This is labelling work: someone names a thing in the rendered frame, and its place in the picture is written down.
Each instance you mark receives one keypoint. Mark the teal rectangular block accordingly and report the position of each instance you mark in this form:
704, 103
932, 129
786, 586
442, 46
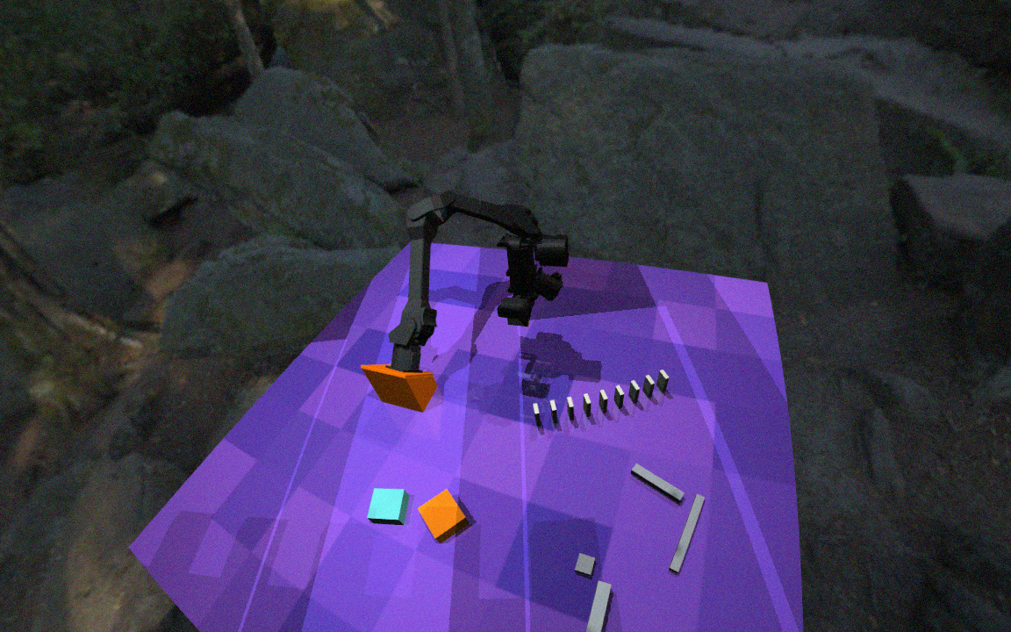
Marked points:
388, 506

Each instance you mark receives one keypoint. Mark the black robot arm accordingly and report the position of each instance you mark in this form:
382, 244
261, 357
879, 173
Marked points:
418, 319

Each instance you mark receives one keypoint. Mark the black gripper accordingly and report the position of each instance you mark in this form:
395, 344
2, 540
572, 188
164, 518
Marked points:
520, 305

